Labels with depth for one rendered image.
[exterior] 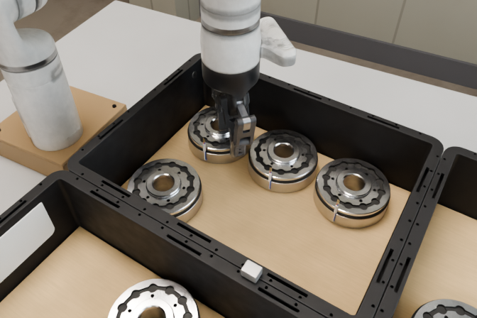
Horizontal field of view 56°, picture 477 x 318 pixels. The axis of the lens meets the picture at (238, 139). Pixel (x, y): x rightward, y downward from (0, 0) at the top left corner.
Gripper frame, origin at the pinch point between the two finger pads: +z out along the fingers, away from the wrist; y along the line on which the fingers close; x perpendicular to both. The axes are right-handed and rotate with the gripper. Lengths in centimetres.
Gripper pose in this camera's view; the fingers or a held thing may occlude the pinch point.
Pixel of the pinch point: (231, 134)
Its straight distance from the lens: 67.3
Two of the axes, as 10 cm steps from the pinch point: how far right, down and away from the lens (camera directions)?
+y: 3.1, 6.8, -6.6
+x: 9.5, -2.2, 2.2
